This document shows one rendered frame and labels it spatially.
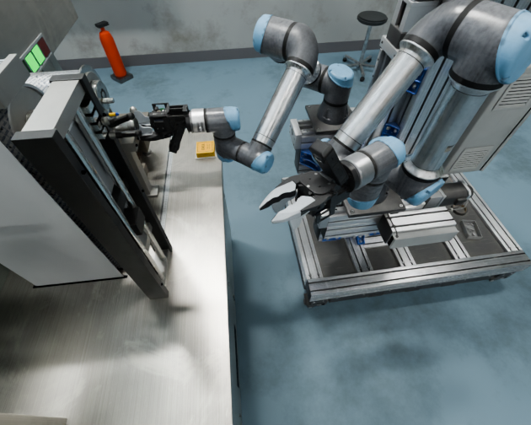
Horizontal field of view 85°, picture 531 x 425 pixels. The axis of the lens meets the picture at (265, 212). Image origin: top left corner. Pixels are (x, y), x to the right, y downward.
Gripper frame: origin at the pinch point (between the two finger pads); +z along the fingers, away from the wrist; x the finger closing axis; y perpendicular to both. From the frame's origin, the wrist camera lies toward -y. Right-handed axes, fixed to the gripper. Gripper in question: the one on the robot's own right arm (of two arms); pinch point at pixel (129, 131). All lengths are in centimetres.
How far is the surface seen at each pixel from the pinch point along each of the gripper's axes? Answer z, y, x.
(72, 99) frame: -11, 34, 39
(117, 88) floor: 90, -109, -231
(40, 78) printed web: 11.6, 22.0, 7.5
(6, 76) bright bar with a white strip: -0.6, 35.8, 34.4
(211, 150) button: -23.4, -16.6, -7.7
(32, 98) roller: 2.9, 28.1, 27.2
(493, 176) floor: -235, -109, -59
